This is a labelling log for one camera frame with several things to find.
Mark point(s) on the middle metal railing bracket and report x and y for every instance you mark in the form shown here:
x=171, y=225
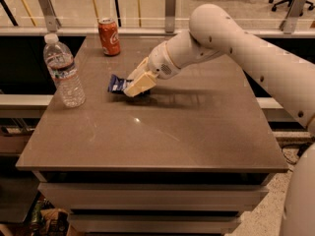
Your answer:
x=170, y=8

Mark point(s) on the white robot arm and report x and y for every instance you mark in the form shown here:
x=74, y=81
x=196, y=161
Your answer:
x=289, y=79

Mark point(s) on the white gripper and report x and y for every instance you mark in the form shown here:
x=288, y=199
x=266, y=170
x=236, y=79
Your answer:
x=159, y=64

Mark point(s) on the brown paper bag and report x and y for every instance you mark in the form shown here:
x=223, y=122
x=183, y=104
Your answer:
x=55, y=222

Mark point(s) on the clear plastic water bottle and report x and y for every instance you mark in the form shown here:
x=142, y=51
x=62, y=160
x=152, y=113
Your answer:
x=61, y=65

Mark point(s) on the yellow pole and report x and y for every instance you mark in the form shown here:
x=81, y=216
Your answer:
x=95, y=10
x=139, y=12
x=29, y=12

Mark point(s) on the green can under table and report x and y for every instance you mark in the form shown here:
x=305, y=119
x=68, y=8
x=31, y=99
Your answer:
x=36, y=217

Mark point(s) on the blue rxbar blueberry wrapper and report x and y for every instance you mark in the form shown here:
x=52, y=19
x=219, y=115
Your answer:
x=118, y=85

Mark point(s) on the right metal railing bracket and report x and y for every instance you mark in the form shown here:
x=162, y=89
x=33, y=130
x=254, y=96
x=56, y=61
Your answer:
x=289, y=23

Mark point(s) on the black pole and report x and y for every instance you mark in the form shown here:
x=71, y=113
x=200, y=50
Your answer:
x=116, y=2

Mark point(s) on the right yellow pole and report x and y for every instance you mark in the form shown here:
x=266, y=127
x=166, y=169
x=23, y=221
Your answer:
x=139, y=12

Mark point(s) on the left yellow pole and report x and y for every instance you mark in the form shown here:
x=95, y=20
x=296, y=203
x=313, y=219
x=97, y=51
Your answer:
x=29, y=12

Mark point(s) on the lower grey drawer front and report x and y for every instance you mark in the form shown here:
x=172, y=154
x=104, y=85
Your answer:
x=154, y=224

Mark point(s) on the grey drawer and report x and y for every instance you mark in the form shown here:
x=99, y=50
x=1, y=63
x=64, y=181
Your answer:
x=154, y=224
x=154, y=197

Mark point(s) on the left metal railing bracket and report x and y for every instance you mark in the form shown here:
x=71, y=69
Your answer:
x=50, y=18

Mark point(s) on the middle yellow pole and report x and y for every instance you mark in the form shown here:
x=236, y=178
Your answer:
x=95, y=10

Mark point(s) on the metal railing bracket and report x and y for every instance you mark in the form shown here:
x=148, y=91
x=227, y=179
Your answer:
x=170, y=8
x=50, y=18
x=289, y=23

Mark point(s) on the upper grey drawer front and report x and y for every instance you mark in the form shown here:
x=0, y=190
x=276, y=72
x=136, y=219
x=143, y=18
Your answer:
x=154, y=197

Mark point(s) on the orange soda can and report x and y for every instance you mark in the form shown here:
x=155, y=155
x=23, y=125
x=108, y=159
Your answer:
x=108, y=34

